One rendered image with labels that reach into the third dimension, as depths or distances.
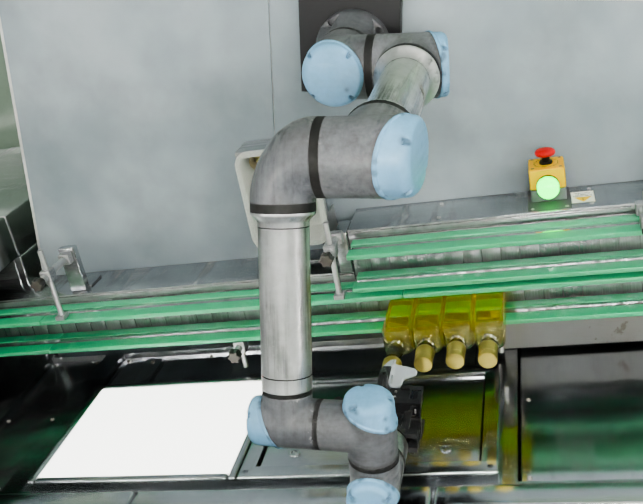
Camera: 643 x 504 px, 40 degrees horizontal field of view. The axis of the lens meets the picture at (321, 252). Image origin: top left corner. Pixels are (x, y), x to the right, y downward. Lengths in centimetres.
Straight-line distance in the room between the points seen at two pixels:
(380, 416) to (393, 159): 36
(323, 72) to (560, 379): 77
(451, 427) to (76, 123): 107
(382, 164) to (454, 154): 71
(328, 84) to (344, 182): 43
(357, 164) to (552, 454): 70
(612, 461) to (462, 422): 27
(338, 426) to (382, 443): 7
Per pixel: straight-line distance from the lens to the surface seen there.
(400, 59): 153
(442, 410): 173
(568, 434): 170
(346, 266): 187
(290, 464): 166
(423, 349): 164
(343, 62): 159
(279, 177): 122
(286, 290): 126
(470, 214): 182
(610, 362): 189
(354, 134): 120
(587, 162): 190
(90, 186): 214
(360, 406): 127
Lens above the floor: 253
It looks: 62 degrees down
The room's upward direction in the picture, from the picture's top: 155 degrees counter-clockwise
